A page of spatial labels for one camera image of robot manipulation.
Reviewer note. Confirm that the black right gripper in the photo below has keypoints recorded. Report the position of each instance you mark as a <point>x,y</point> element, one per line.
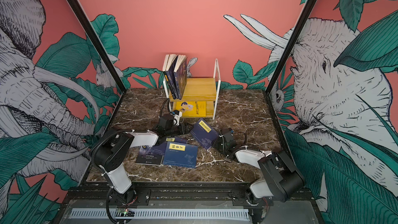
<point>215,144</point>

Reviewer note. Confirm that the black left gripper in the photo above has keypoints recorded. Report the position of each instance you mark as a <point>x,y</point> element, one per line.
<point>185,130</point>

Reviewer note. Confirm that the blue book with yellow label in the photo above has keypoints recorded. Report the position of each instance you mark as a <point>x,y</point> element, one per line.
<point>180,155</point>

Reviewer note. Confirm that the navy book with yellow label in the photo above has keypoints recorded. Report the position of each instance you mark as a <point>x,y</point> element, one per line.
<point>160,149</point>

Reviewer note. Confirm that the purple book with old man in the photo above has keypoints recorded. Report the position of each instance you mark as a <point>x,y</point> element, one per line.
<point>174,78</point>

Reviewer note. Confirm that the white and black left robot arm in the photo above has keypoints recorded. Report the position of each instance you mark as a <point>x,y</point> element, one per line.
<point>108,154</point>

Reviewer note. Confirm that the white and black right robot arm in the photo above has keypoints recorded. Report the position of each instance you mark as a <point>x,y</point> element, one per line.
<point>281,177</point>

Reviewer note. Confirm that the yellow cartoon cover book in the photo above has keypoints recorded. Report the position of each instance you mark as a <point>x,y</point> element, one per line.
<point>191,109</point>

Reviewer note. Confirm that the dark purple book white strip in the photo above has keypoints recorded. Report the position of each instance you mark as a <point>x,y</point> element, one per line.
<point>147,157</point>

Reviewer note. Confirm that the dark brown standing book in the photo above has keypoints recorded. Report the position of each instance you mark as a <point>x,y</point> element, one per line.
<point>168,62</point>

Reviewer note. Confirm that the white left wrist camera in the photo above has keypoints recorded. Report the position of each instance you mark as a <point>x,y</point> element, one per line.
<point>177,115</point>

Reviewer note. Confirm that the white frame wooden bookshelf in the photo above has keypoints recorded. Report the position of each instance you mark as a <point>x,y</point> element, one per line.
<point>201,89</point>

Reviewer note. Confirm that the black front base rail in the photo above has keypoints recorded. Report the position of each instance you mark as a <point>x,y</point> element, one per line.
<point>300,209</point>

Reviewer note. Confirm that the white slotted cable duct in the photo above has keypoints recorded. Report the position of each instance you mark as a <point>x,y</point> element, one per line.
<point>161,213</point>

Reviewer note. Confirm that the black left frame post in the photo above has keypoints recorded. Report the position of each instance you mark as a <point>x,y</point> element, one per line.
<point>94,38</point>

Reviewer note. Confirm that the black frame post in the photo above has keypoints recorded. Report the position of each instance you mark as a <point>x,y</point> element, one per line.
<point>307,9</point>
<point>94,38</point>

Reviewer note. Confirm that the black right frame post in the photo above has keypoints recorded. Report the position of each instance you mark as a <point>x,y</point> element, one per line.
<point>307,9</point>

